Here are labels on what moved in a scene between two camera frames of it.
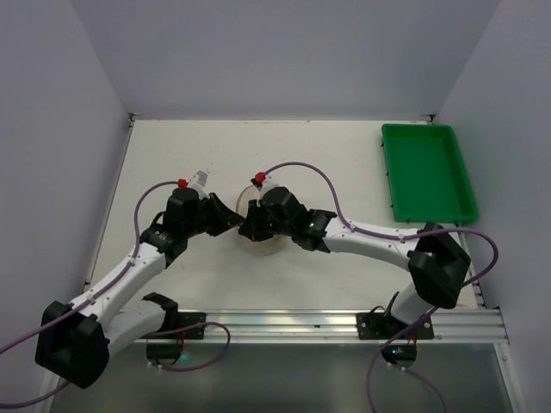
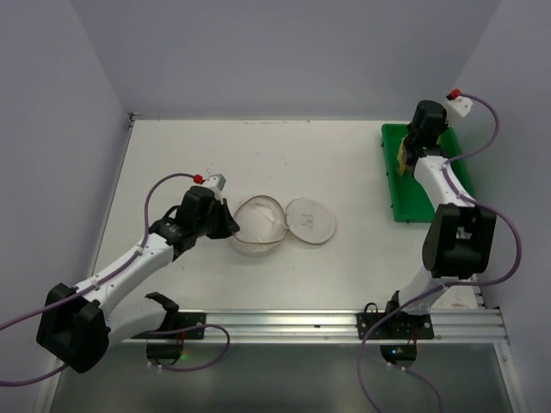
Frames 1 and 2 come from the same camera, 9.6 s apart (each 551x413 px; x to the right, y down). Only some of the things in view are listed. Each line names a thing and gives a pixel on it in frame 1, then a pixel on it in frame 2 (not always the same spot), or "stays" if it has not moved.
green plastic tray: x=427 y=177 stays
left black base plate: x=187 y=318 stays
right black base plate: x=381 y=326 stays
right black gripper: x=263 y=218 to x=411 y=144
